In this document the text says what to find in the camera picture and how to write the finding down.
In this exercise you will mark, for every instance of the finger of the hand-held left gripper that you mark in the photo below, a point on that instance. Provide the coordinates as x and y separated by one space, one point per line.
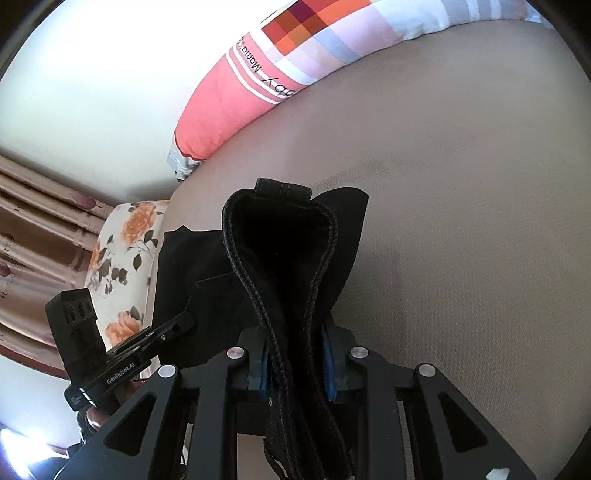
175 324

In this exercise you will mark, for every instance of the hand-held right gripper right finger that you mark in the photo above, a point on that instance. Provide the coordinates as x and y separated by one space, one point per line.
329 367

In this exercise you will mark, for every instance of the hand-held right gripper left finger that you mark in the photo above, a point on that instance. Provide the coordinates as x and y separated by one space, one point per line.
263 371

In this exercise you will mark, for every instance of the black pants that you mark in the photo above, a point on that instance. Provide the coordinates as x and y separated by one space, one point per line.
286 258

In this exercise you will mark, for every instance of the brown floral curtain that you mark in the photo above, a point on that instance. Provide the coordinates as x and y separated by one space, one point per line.
37 258

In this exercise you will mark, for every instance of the floral bed sheet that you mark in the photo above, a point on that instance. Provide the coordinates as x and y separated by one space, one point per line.
124 240

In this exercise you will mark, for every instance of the beige woven bed mat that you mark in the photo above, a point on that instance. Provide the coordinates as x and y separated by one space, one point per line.
461 207

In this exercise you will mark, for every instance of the pink checkered long pillow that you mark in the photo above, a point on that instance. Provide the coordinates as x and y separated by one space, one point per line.
217 110

